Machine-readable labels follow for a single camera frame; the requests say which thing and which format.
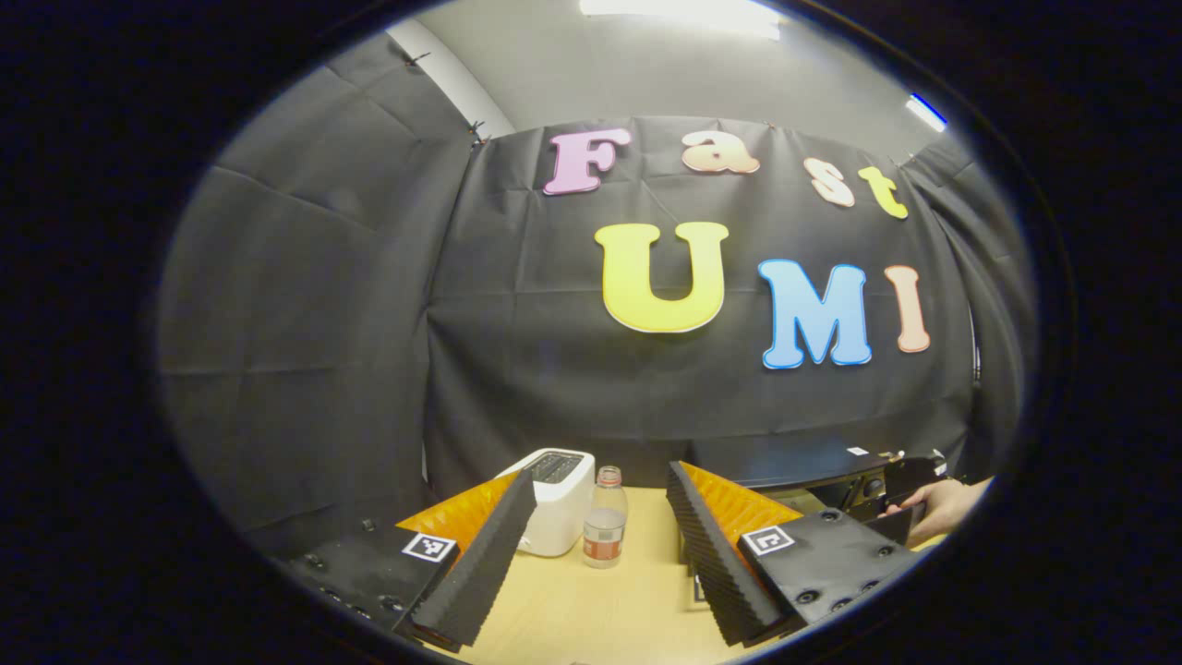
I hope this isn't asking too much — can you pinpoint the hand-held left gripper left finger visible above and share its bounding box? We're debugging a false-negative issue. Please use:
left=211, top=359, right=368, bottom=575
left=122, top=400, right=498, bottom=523
left=277, top=468, right=538, bottom=649

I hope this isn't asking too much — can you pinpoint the black backdrop cloth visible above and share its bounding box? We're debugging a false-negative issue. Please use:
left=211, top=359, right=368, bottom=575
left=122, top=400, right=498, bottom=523
left=157, top=32, right=1040, bottom=555

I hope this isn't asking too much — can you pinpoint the ceiling light panel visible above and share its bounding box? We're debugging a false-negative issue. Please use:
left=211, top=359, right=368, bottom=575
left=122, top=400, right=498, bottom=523
left=579, top=0, right=784, bottom=40

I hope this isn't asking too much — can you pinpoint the clear plastic bottle red label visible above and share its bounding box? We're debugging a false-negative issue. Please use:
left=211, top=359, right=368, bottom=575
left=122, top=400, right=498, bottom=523
left=582, top=465, right=630, bottom=570

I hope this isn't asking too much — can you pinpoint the black electric oven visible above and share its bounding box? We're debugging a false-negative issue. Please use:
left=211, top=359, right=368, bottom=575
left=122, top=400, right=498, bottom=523
left=683, top=438, right=924, bottom=564

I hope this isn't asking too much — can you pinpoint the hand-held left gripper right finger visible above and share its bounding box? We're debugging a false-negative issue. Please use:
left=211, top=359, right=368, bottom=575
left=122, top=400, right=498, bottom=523
left=665, top=460, right=920, bottom=647

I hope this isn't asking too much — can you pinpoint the white toaster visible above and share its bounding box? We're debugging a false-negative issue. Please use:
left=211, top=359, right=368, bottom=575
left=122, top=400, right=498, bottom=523
left=496, top=448, right=597, bottom=559

